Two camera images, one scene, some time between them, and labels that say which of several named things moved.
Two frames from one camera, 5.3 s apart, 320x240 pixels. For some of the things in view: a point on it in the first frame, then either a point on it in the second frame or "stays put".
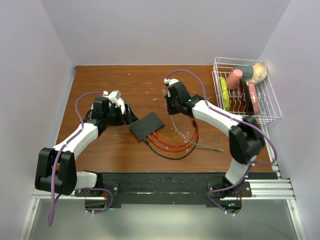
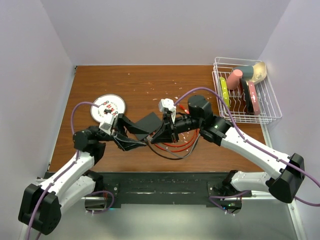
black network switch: x=146 y=126 stays put
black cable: x=168 y=157 stays put
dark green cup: x=247 y=71 stays put
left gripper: x=121 y=121 → x=118 y=129
